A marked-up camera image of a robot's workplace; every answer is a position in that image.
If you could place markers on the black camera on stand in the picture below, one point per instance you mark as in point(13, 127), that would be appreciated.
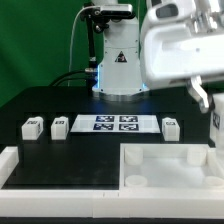
point(97, 17)

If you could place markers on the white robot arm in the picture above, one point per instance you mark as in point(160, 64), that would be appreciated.
point(120, 69)

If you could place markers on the white sheet with markers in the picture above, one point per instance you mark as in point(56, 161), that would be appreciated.
point(116, 124)

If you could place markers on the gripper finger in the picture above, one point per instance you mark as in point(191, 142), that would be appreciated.
point(194, 87)

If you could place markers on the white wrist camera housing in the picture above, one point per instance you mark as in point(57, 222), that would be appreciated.
point(167, 11)

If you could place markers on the white square tabletop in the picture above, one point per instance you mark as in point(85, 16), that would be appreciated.
point(169, 166)

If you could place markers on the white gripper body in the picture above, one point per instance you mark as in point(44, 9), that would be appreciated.
point(172, 54)

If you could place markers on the white U-shaped obstacle fence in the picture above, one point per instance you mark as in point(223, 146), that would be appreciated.
point(119, 203)

